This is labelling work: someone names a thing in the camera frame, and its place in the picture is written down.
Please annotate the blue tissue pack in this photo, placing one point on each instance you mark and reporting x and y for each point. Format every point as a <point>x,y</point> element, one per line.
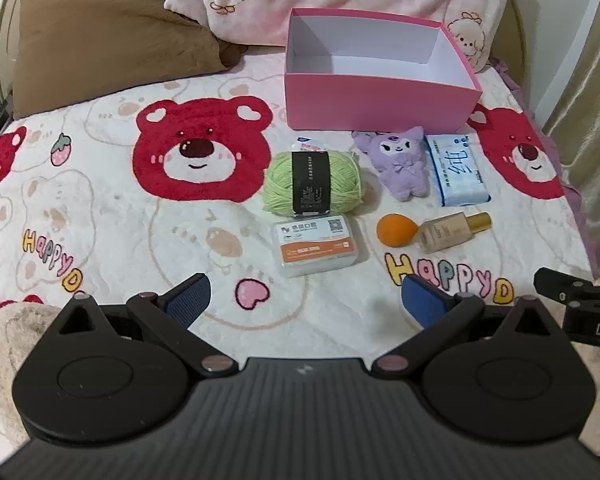
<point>457,170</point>

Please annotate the green yarn ball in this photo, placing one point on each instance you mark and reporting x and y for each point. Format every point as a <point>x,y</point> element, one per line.
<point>280,185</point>

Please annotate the orange makeup sponge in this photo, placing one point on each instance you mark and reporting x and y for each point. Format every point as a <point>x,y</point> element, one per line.
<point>395,230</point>

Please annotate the purple plush toy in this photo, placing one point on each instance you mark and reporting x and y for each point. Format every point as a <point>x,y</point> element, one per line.
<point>400,165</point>

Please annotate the pink cardboard box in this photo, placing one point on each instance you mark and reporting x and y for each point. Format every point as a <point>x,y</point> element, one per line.
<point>380,97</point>

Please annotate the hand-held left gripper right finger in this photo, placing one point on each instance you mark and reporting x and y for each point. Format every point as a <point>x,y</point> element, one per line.
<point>422,300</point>

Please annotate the brown pillow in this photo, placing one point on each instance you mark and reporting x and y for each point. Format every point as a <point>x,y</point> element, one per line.
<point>110,45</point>

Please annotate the clear plastic box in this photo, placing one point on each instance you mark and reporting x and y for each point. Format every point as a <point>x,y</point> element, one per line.
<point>315,247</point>

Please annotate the beige curtain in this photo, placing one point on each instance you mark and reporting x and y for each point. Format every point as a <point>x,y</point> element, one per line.
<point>580,85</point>

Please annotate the white tissue pack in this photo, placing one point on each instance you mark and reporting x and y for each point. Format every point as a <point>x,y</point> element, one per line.
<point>305,144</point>

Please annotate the bear printed blanket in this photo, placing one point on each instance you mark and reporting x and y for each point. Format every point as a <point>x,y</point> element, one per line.
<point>105,210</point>

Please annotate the beige fuzzy clothing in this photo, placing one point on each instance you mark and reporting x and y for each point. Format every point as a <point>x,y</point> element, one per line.
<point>10,355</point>

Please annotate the beige foundation bottle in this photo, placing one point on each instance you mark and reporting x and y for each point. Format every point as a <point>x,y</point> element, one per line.
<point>445,235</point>

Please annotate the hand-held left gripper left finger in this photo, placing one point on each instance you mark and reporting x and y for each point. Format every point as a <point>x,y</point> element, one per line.
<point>190,300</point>

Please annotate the beige headboard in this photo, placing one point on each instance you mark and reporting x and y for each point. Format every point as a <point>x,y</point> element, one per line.
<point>5,35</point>

